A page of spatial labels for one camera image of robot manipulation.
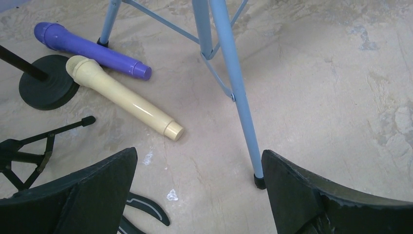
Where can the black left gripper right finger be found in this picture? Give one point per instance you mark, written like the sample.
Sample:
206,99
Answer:
302,202

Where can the purple toy microphone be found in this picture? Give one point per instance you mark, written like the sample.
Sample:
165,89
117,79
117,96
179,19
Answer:
58,38

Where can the light blue music stand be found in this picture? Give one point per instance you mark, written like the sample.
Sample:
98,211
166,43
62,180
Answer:
214,29

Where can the black round-base microphone stand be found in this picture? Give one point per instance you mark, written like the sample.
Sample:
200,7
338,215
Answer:
45,83

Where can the black pliers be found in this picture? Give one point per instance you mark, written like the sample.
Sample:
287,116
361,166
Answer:
146,205

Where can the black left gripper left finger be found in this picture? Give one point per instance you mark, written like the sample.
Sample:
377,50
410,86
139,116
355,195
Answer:
88,201

